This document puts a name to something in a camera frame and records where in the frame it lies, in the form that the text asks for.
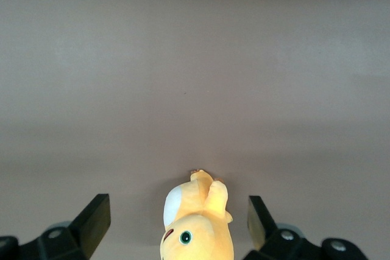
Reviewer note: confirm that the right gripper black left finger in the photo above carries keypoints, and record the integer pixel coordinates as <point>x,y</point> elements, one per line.
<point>76,238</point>

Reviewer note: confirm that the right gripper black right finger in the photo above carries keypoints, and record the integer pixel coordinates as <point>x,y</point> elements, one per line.
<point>274,244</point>

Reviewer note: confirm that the yellow plush toy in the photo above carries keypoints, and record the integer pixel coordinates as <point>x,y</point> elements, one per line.
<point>198,229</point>

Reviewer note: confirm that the brown table cover sheet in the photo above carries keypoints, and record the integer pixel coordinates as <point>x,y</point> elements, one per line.
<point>182,59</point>

